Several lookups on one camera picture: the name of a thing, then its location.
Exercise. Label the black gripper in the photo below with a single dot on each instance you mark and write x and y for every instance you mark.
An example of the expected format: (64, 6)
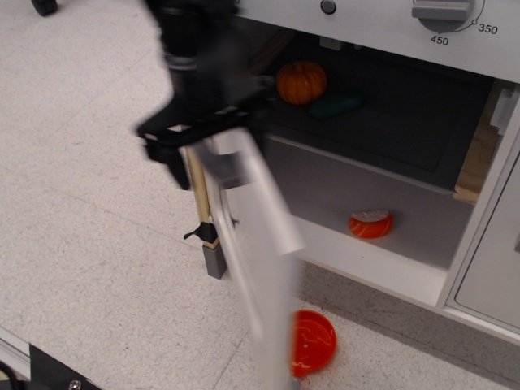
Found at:
(202, 108)

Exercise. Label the grey oven door handle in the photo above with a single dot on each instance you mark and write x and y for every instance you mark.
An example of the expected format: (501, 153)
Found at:
(228, 160)

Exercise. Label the white toy oven door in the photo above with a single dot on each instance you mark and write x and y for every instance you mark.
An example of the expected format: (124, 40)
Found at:
(260, 243)

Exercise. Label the dark grey oven shelf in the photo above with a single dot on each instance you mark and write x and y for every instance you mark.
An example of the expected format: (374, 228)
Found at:
(416, 119)

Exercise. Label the black tape strip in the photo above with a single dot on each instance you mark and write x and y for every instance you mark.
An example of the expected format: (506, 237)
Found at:
(205, 231)

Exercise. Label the orange toy pumpkin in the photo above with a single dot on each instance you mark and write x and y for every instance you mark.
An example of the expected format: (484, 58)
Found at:
(301, 82)

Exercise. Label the green toy cucumber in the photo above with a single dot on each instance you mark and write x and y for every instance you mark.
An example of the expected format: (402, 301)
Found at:
(331, 106)

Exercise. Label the toy salmon sushi piece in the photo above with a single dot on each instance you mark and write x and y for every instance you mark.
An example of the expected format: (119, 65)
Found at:
(371, 224)

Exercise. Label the white toy kitchen cabinet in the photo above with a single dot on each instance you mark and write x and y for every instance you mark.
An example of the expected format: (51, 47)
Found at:
(433, 229)

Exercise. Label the black caster wheel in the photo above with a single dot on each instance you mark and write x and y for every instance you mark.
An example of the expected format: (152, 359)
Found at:
(45, 7)

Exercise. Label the orange toy frying pan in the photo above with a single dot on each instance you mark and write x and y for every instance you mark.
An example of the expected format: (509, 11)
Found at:
(314, 345)

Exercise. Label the grey temperature knob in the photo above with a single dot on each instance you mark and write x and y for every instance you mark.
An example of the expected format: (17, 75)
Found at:
(442, 16)

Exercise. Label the white cabinet drawer door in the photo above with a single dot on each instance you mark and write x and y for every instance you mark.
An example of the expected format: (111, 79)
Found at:
(487, 286)

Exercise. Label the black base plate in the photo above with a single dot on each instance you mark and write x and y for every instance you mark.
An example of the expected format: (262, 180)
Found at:
(46, 372)

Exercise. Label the aluminium frame rail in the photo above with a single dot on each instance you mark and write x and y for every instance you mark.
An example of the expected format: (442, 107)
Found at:
(15, 352)

